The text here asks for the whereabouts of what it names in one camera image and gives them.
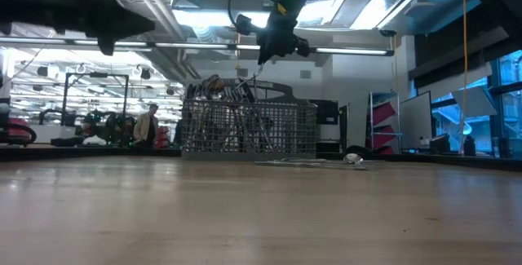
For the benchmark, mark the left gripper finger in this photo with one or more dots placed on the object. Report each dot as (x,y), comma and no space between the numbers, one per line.
(134,23)
(107,45)

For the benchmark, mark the grey mesh silverware basket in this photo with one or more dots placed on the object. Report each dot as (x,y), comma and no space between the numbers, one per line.
(285,134)

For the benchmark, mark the long ceiling light fixture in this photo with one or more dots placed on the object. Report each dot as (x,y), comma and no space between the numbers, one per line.
(350,51)

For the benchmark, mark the black cabinet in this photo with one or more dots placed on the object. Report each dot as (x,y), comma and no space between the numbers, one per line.
(330,112)

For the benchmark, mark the person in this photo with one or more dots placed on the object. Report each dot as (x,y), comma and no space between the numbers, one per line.
(178,132)
(146,128)

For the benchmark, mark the white bag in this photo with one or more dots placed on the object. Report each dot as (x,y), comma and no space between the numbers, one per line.
(94,140)

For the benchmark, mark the shelf rack with red bins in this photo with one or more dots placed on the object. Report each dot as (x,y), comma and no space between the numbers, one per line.
(383,114)

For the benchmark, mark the whiteboard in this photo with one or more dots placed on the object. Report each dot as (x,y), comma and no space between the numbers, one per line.
(416,122)

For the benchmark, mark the black bottle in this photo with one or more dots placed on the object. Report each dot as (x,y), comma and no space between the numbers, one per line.
(470,147)

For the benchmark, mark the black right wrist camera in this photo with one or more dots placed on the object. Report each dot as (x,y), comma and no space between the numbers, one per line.
(244,24)

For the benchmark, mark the black metal frame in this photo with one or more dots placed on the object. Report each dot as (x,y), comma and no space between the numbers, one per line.
(125,102)

